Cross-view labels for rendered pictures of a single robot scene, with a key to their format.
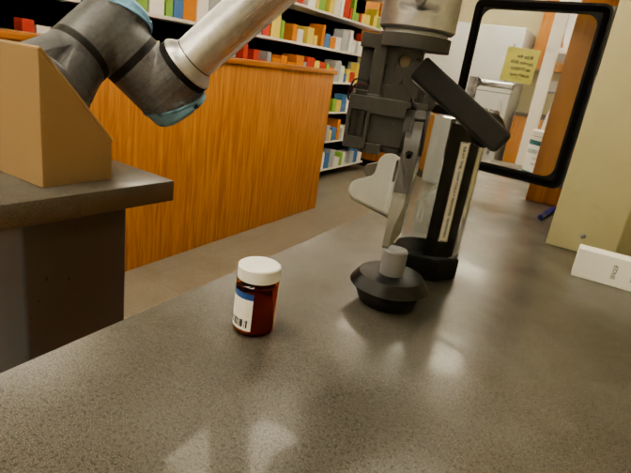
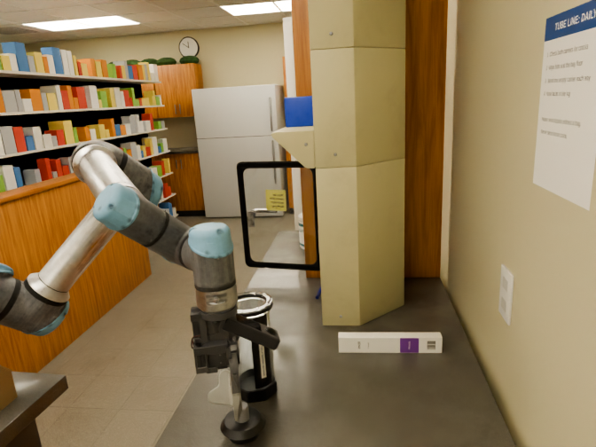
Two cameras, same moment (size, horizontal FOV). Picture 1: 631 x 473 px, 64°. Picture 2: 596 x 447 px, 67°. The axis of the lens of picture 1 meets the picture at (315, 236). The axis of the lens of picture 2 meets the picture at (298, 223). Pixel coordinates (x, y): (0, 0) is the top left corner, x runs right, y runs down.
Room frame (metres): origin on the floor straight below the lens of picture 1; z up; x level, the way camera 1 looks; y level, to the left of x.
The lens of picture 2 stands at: (-0.24, 0.04, 1.59)
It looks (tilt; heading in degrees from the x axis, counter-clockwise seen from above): 15 degrees down; 341
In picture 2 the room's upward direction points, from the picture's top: 3 degrees counter-clockwise
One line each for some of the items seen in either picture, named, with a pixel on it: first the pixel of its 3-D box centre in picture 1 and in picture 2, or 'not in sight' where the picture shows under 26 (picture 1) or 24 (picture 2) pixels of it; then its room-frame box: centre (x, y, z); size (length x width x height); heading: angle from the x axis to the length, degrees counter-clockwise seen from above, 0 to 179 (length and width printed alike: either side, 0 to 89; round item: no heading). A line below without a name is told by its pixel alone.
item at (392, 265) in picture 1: (391, 275); (242, 419); (0.55, -0.09, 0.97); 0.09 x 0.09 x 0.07
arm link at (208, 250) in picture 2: not in sight; (211, 255); (0.55, -0.07, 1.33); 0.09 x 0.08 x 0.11; 23
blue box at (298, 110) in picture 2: not in sight; (302, 111); (1.15, -0.48, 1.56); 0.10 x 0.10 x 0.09; 63
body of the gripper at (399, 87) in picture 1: (396, 97); (216, 335); (0.55, -0.06, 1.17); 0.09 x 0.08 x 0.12; 80
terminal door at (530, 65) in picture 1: (517, 92); (280, 216); (1.27, -0.42, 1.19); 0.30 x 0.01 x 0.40; 53
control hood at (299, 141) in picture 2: not in sight; (300, 145); (1.06, -0.44, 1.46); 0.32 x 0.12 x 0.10; 153
